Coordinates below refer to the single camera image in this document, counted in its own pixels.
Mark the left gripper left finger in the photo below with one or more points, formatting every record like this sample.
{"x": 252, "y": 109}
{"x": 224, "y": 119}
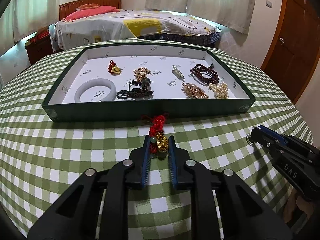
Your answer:
{"x": 95, "y": 206}

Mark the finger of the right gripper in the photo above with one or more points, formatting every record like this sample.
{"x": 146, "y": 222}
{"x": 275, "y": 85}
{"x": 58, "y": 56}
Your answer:
{"x": 273, "y": 134}
{"x": 265, "y": 139}

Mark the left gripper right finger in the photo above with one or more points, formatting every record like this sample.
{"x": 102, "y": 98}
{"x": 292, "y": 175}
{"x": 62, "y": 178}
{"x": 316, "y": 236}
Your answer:
{"x": 223, "y": 206}

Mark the gold lock red cord pendant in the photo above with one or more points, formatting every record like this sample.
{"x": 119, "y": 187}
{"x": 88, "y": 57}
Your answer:
{"x": 158, "y": 141}

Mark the silver rhinestone brooch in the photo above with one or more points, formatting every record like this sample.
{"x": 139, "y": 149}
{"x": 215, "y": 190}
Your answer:
{"x": 177, "y": 73}

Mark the white jade bangle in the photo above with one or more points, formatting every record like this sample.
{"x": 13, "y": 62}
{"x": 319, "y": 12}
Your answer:
{"x": 96, "y": 90}

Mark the small gold red pendant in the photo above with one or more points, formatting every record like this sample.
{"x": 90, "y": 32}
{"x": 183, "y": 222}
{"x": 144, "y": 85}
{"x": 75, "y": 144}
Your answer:
{"x": 113, "y": 69}

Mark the dark green jewelry tray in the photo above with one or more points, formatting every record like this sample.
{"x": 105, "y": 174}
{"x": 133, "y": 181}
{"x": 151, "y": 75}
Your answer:
{"x": 210, "y": 87}

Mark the right hand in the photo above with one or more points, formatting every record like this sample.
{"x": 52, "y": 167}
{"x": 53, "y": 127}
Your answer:
{"x": 294, "y": 201}

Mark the green checkered tablecloth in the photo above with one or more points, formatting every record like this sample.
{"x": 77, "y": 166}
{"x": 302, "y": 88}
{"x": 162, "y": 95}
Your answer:
{"x": 40, "y": 158}

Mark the brown wooden door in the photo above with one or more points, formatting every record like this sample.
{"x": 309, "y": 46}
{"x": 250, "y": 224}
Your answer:
{"x": 294, "y": 52}

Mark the dark wooden nightstand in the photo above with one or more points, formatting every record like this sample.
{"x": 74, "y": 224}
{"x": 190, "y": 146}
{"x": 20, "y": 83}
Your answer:
{"x": 39, "y": 46}

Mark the bed with patterned quilt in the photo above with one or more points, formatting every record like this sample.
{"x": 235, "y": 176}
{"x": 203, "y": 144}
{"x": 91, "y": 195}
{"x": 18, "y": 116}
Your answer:
{"x": 144, "y": 24}

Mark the pink pillow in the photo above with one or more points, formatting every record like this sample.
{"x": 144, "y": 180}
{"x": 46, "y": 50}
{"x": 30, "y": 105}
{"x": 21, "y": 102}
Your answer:
{"x": 88, "y": 12}

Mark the left white curtain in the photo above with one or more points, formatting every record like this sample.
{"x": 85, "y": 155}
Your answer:
{"x": 24, "y": 17}

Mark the wall light switch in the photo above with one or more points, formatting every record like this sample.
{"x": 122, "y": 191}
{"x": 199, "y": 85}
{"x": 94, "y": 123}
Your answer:
{"x": 269, "y": 4}

